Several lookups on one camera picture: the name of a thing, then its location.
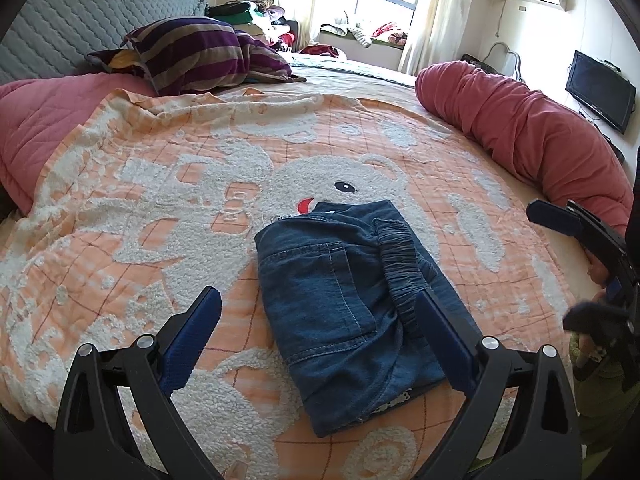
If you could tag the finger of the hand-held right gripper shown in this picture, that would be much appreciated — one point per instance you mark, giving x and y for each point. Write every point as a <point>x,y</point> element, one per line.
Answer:
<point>595,317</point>
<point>555,220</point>

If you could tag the red clothes on sill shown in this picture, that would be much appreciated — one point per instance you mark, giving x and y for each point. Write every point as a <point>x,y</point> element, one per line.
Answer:
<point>390,34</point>

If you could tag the beige bed sheet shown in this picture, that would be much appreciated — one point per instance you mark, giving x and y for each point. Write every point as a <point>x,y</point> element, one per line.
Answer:
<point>350,77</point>

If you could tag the orange bear blanket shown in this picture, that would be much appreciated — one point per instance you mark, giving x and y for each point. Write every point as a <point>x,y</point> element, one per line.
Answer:
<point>150,210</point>

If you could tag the red rolled duvet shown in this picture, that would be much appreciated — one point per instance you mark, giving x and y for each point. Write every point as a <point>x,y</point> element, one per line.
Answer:
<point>525,130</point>

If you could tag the red cloth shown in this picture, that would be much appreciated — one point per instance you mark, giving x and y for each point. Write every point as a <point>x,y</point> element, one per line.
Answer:
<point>320,51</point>

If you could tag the blue denim pants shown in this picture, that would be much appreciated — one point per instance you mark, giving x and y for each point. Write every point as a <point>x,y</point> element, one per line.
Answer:
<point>320,300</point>

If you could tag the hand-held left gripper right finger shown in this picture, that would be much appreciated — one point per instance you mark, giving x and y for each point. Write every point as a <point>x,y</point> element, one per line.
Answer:
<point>445,340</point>

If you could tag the cream curtain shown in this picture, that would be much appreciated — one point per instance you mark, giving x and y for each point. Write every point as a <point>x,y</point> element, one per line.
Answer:
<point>435,15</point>

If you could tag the grey quilted headboard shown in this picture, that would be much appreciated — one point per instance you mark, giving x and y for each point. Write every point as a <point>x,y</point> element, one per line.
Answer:
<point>75,15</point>

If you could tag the purple striped pillow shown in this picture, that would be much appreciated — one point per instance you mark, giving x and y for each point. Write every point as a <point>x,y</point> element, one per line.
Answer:
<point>190,50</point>
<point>265,57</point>

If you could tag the pile of clothes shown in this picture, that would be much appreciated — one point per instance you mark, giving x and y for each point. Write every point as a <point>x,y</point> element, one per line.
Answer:
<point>250,20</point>

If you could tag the metal tube frame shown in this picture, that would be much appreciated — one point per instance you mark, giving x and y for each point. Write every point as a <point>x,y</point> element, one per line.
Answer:
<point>502,57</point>

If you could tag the person's green clothing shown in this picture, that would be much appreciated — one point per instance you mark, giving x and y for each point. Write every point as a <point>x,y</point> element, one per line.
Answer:
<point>610,410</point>

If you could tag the black television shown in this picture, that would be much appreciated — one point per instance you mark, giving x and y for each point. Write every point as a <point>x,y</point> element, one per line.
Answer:
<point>600,90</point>

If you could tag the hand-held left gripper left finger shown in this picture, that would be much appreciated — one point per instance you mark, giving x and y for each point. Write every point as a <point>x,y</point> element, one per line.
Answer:
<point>195,330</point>

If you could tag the pink quilted pillow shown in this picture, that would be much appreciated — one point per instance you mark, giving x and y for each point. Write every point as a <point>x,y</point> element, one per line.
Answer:
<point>45,120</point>

